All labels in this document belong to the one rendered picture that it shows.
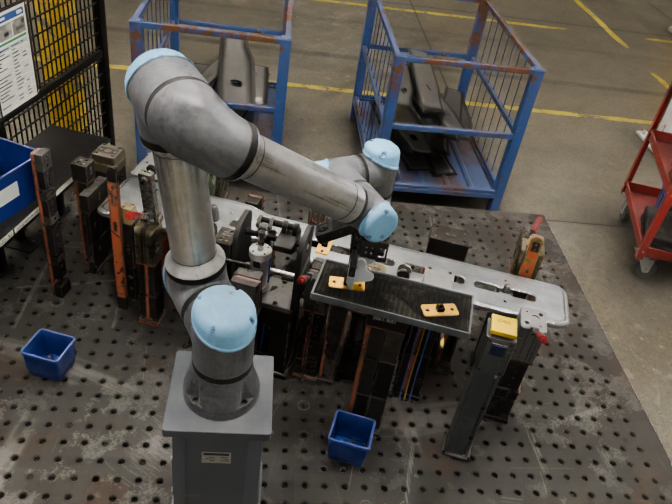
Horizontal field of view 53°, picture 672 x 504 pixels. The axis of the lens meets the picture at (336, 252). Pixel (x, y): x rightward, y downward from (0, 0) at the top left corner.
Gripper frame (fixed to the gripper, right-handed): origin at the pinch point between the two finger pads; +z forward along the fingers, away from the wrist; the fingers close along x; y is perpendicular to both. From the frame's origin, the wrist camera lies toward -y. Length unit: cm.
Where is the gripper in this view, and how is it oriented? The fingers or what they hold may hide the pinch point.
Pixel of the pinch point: (348, 277)
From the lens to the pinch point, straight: 155.5
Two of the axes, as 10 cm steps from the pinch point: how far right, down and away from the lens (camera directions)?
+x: 0.6, -6.0, 7.9
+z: -1.3, 7.8, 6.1
